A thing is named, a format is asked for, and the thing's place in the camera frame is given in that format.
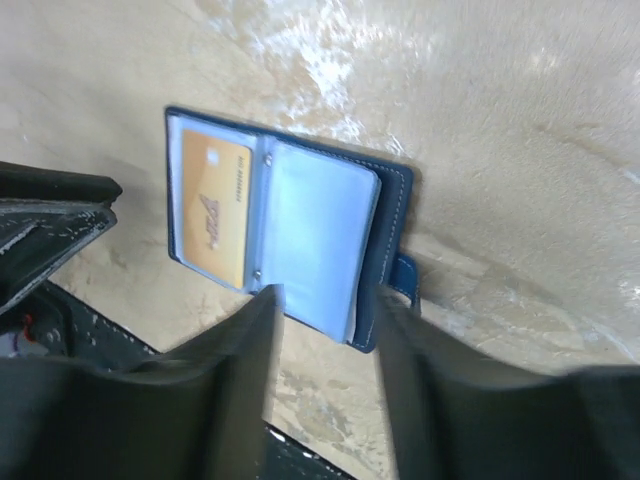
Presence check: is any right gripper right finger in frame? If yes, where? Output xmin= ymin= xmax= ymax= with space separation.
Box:
xmin=375 ymin=289 xmax=639 ymax=479

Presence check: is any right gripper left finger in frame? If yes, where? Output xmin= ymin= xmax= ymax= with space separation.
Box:
xmin=1 ymin=286 xmax=279 ymax=479

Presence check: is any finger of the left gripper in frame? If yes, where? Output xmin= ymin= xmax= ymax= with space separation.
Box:
xmin=1 ymin=162 xmax=122 ymax=313

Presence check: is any gold credit card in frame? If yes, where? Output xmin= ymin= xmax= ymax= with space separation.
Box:
xmin=182 ymin=129 xmax=252 ymax=289

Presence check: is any blue leather card holder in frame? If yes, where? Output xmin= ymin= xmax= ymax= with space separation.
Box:
xmin=164 ymin=106 xmax=419 ymax=353

